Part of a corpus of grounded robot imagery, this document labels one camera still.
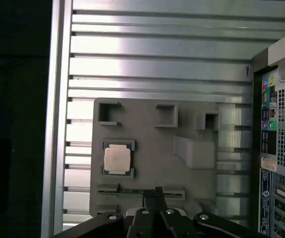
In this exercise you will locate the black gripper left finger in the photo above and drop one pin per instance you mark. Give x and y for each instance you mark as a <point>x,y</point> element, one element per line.
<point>145,223</point>

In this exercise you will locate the green RAM stick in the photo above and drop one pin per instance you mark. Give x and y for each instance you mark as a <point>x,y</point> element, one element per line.
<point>130,191</point>

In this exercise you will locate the grey parts rack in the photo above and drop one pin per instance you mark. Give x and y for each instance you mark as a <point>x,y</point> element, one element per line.
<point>157,153</point>

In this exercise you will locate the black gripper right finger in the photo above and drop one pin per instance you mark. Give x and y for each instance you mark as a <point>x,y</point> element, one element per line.
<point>172,223</point>

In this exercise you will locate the silver CPU chip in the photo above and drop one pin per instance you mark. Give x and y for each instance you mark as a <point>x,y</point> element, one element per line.
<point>116,158</point>

